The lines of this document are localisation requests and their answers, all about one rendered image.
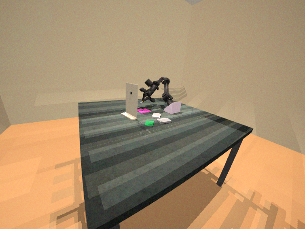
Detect green flat rectangle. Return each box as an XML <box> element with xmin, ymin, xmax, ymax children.
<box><xmin>145</xmin><ymin>121</ymin><xmax>154</xmax><ymax>126</ymax></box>

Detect pink square zone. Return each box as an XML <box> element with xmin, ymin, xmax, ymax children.
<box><xmin>137</xmin><ymin>108</ymin><xmax>151</xmax><ymax>113</ymax></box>

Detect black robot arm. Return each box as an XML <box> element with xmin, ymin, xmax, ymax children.
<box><xmin>145</xmin><ymin>77</ymin><xmax>173</xmax><ymax>106</ymax></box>

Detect white flat rectangular tile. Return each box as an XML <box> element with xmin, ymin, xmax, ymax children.
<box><xmin>152</xmin><ymin>113</ymin><xmax>161</xmax><ymax>119</ymax></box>
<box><xmin>157</xmin><ymin>118</ymin><xmax>172</xmax><ymax>124</ymax></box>

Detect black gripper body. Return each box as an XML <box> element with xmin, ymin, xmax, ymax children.
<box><xmin>139</xmin><ymin>87</ymin><xmax>155</xmax><ymax>102</ymax></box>

